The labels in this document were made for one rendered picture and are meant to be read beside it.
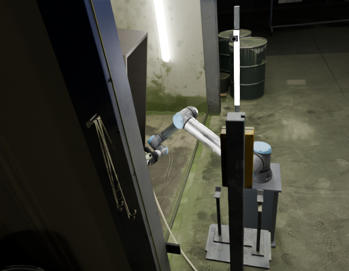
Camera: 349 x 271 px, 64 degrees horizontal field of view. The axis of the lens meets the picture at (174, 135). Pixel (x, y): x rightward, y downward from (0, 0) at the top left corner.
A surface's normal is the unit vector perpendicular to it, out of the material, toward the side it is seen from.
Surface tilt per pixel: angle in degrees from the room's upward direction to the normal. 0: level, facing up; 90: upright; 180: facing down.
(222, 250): 0
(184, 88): 90
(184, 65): 90
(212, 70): 90
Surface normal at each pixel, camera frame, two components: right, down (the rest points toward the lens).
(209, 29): -0.25, 0.54
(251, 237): -0.12, -0.84
